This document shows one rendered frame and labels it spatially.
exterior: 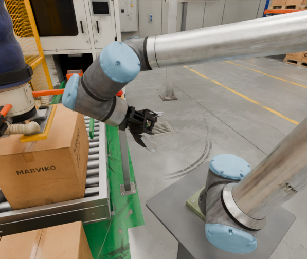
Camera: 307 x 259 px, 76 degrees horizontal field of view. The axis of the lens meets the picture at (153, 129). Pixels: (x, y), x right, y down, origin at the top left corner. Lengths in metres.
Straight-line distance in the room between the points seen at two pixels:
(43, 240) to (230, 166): 0.99
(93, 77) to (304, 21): 0.46
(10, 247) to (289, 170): 1.25
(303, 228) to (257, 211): 1.58
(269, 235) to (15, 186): 1.26
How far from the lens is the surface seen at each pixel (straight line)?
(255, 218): 0.67
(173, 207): 1.00
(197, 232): 0.95
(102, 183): 1.35
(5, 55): 0.93
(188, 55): 0.53
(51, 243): 1.25
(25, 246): 1.30
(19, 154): 1.18
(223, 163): 0.81
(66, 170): 1.20
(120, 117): 0.57
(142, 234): 1.80
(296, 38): 0.55
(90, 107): 0.53
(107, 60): 0.45
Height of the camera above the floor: 1.55
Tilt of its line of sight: 31 degrees down
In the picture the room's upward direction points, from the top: straight up
